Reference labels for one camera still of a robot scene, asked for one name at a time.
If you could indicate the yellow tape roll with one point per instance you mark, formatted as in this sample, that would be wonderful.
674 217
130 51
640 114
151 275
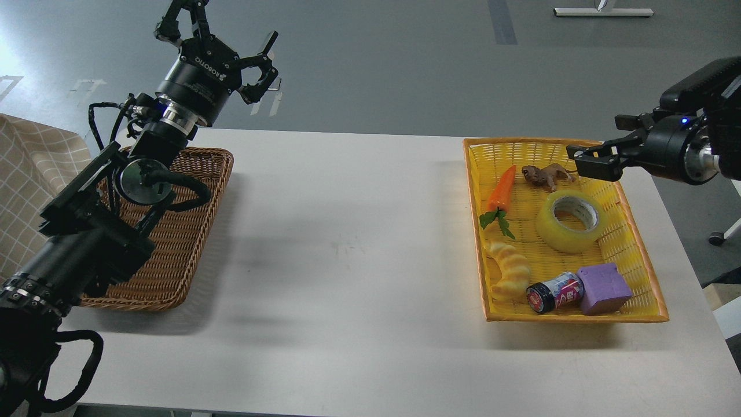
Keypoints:
570 221

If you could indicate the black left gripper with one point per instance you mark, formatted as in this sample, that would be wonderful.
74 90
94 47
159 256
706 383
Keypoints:
200 78

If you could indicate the yellow toy croissant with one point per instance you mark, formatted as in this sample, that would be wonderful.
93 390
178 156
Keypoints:
514 271

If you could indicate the orange toy carrot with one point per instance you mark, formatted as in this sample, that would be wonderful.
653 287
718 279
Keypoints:
498 204

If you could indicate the white stand base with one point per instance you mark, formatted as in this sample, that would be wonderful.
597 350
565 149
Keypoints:
603 9

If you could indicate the beige checkered cloth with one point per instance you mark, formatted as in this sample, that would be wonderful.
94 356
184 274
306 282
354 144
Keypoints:
37 162

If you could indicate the purple foam block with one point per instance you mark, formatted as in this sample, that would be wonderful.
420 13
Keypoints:
605 289

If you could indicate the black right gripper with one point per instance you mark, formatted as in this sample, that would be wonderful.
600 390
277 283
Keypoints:
676 148

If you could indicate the small drink can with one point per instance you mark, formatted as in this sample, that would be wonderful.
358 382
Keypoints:
549 295

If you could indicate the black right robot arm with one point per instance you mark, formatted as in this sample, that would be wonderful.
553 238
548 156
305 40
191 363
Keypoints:
711 94

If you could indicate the brown toy lion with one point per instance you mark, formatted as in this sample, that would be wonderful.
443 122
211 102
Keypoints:
546 177

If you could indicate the brown wicker basket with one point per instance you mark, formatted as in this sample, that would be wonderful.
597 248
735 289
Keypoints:
165 279

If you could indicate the yellow plastic basket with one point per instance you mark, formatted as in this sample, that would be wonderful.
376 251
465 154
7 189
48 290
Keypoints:
620 243

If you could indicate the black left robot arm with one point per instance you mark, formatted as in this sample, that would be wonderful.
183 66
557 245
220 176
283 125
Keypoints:
98 227

